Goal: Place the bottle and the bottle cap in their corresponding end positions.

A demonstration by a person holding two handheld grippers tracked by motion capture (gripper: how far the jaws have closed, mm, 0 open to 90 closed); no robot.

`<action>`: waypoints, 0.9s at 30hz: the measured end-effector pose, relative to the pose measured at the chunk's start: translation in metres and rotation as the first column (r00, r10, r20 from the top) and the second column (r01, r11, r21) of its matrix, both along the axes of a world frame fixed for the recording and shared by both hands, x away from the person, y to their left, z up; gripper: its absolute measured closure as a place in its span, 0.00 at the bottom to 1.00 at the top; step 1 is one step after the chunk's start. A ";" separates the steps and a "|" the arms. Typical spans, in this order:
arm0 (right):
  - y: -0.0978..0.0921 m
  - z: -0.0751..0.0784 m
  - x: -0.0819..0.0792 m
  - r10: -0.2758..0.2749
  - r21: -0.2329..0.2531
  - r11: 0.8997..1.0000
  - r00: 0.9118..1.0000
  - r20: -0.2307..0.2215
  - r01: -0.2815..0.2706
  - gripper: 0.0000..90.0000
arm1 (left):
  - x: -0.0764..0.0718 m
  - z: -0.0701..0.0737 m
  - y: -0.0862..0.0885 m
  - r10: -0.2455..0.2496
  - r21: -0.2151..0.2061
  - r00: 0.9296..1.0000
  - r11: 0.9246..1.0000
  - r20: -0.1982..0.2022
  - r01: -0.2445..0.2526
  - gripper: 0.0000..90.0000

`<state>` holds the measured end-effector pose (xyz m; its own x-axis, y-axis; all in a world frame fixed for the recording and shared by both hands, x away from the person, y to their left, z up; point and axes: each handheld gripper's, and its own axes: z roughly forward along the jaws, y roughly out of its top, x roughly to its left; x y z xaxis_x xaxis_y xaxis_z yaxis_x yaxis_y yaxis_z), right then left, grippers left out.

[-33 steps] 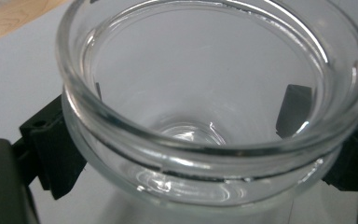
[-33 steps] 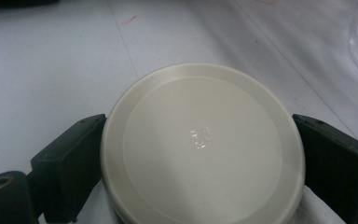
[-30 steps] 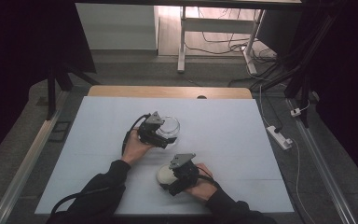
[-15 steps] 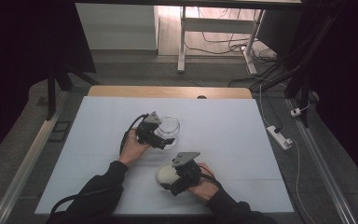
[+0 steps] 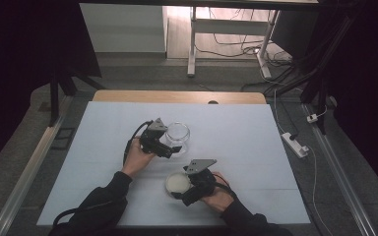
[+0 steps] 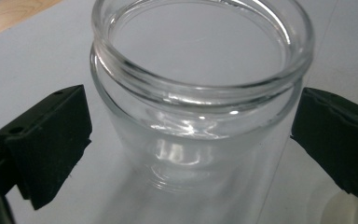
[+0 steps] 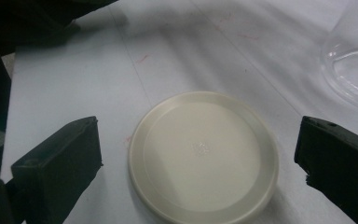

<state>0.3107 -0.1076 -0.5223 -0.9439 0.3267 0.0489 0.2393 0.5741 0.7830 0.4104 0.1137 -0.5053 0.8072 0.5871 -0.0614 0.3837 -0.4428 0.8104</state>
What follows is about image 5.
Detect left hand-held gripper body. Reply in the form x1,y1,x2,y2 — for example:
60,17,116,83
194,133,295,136
139,117,175,159

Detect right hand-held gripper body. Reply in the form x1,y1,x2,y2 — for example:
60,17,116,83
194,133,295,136
180,158,226,207

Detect white round jar lid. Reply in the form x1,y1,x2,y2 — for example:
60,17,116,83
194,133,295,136
164,172,192,198

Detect clear glass jar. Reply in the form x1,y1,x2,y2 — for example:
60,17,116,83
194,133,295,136
164,121,191,155

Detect person's right hand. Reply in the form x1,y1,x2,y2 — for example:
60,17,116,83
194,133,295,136
200,171,236,214

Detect person's left hand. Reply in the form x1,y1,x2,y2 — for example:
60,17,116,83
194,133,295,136
121,137,157,180

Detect wooden table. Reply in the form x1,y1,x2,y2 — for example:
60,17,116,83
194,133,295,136
92,89,268,105

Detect white table cover sheet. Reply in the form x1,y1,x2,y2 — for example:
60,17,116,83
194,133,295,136
36,100,311,227

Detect white power strip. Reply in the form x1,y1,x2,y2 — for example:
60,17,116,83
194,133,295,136
281,131,310,159

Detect black tripod stand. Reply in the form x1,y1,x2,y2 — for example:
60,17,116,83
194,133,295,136
48,63,107,128

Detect dark curtain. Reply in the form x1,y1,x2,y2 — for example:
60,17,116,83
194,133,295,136
0,0,102,178
303,0,378,203

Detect black metal stand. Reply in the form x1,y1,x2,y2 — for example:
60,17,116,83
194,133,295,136
264,13,362,136

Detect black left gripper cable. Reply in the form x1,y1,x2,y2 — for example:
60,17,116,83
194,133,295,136
122,119,155,166

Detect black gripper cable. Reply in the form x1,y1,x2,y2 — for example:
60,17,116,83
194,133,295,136
214,173,238,200
122,119,155,166

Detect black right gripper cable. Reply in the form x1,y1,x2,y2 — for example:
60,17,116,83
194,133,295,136
214,173,238,200

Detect white power strip cable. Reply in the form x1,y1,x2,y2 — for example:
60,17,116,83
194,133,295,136
306,146,334,236

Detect tangle of black floor cables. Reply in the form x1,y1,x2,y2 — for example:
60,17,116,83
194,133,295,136
195,8,301,94

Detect aluminium floor rail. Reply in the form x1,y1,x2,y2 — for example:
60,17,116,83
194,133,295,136
0,94,75,236
300,101,378,236

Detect white metal desk frame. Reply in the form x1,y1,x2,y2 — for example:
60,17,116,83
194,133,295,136
186,5,282,80

